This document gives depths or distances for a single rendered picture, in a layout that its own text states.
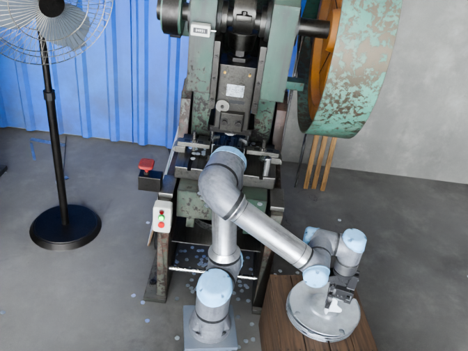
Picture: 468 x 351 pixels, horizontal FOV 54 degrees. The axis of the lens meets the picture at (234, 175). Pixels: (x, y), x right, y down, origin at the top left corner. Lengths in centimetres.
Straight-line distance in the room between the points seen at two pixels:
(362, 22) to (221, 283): 94
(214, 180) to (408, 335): 154
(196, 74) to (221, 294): 84
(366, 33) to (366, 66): 10
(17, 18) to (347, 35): 127
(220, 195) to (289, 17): 75
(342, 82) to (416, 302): 152
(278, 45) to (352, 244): 78
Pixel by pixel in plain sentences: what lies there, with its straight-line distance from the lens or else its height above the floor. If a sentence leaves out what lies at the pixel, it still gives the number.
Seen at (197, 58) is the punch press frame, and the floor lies 120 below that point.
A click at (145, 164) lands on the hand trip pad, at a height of 76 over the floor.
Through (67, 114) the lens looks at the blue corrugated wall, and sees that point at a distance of 357.
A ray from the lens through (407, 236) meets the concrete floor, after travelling 312.
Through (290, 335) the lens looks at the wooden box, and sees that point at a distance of 188.
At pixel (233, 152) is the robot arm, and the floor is 109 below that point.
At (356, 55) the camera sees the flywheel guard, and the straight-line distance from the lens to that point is 152.
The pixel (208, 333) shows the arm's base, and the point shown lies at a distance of 165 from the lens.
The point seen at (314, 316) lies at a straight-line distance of 192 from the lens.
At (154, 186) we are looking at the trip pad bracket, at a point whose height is 66.
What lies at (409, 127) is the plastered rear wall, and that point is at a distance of 351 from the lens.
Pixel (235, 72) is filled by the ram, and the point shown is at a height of 114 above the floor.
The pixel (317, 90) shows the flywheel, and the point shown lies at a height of 105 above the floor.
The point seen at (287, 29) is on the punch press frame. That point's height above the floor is 135.
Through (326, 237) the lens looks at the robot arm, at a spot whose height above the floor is 88.
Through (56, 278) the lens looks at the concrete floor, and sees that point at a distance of 253.
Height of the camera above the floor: 182
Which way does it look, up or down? 34 degrees down
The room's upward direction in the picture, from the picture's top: 8 degrees clockwise
